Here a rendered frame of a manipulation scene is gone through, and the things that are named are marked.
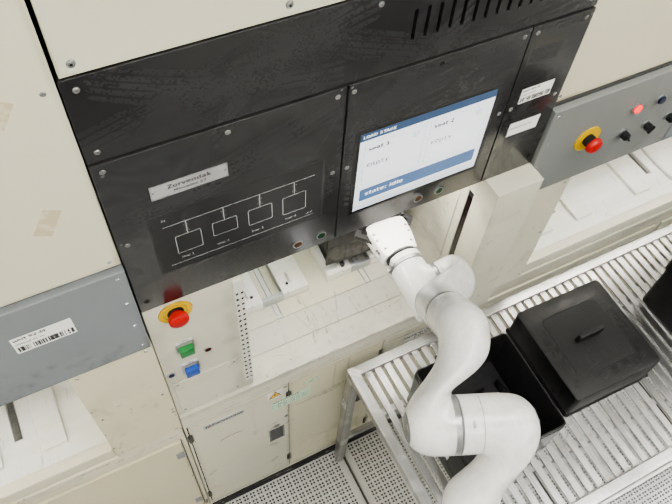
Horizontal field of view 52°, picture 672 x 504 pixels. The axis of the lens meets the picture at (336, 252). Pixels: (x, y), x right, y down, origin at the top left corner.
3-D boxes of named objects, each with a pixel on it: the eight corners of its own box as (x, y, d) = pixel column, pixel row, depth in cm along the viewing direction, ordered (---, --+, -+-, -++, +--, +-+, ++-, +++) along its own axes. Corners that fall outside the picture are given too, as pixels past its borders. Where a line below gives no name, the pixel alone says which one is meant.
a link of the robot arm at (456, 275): (493, 266, 131) (452, 245, 161) (418, 305, 130) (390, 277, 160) (513, 307, 132) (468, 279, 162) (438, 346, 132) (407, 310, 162)
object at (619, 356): (564, 418, 188) (581, 399, 177) (504, 329, 202) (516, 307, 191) (649, 376, 196) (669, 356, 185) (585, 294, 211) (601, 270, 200)
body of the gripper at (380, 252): (382, 276, 163) (361, 239, 169) (420, 262, 166) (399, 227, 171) (385, 258, 157) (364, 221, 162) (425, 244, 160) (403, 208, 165)
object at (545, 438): (404, 397, 189) (413, 370, 175) (490, 359, 197) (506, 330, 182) (457, 492, 175) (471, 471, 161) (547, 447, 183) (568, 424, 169)
